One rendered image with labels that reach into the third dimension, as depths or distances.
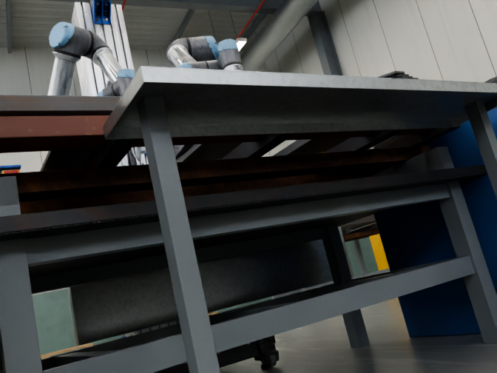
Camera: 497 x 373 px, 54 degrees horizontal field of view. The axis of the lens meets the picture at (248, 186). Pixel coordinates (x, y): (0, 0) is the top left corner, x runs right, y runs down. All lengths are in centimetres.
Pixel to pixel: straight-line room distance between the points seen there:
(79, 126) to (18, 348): 47
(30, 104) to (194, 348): 62
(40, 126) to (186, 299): 50
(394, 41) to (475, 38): 194
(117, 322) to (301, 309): 81
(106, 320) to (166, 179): 102
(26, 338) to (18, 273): 12
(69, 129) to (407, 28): 988
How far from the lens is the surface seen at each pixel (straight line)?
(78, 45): 226
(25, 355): 103
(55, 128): 113
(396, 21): 1097
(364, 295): 142
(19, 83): 1289
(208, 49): 230
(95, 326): 185
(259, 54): 1237
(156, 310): 192
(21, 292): 104
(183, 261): 89
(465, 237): 180
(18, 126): 112
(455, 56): 989
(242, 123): 122
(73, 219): 101
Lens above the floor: 35
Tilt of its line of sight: 12 degrees up
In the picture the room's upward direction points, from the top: 13 degrees counter-clockwise
